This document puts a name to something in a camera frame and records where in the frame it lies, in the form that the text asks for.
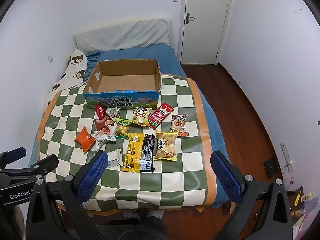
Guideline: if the white slipper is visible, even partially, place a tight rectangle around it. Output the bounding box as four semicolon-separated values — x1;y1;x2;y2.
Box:
147;210;164;220
122;210;140;222

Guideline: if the small red triangular snack packet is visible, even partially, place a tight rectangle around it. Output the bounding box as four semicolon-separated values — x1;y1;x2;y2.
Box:
95;104;108;120

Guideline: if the grey pillow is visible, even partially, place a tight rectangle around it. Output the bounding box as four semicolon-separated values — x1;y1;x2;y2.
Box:
74;18;173;53

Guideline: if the green white checkered mat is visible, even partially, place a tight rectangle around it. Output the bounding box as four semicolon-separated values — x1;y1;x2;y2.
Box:
37;74;218;213

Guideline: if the yellow panda snack bag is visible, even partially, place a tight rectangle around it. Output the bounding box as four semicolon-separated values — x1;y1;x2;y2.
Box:
130;107;152;127

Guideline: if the brown snack packet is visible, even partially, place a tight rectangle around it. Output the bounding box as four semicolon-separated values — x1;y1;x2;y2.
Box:
94;116;113;132

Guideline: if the bed with blue sheet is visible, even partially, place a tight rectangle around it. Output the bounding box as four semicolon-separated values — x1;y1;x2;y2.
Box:
27;42;230;210

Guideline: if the black wall plate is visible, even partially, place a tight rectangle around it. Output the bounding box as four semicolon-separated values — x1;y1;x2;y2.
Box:
264;157;277;179

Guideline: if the orange snack packet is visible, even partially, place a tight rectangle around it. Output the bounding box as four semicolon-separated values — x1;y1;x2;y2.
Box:
74;126;97;154

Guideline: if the white cookie snack packet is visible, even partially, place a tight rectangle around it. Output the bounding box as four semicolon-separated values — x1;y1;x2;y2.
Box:
94;126;117;149

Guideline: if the green candy bag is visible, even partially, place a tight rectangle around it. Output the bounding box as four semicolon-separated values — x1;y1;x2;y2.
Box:
114;118;132;140

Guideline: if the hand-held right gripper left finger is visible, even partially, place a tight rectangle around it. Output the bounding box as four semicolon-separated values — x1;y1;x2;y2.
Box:
25;150;109;240

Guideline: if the plain white snack packet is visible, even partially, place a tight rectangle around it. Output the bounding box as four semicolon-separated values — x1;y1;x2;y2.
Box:
107;149;124;168

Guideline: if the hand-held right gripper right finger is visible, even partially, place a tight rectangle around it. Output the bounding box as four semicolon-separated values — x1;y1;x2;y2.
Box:
210;150;294;240

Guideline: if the pile of colourful packets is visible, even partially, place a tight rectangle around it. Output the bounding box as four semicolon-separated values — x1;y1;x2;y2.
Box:
285;186;320;240

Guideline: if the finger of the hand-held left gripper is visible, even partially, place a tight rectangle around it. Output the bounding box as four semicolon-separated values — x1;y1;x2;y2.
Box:
0;154;59;180
0;147;27;167

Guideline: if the black snack packet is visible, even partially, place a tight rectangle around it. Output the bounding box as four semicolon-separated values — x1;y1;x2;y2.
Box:
140;134;157;173

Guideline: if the cardboard box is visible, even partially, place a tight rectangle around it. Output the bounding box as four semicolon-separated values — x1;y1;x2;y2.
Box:
82;59;163;110

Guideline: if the white wall socket strip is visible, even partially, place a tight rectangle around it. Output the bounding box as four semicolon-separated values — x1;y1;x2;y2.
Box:
280;142;293;173

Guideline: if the long red snack packet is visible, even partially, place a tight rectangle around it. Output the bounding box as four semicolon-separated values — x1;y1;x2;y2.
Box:
147;102;175;130

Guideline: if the yellow snack packet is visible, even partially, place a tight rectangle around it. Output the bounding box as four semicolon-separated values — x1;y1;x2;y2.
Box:
122;132;145;173

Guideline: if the white orange panda snack bag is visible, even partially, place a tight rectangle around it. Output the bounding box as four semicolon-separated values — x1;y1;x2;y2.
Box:
170;114;190;138

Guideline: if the yellow biscuit ball bag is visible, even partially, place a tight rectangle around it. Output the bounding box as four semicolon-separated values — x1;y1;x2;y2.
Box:
153;131;178;162

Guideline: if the white bear print pillow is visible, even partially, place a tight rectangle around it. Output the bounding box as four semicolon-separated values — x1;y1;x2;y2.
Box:
45;49;88;110

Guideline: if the white door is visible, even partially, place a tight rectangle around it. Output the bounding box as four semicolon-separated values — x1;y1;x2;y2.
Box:
180;0;234;65

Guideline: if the small white green snack packet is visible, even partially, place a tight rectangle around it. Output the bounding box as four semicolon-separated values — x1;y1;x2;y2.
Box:
106;107;121;119

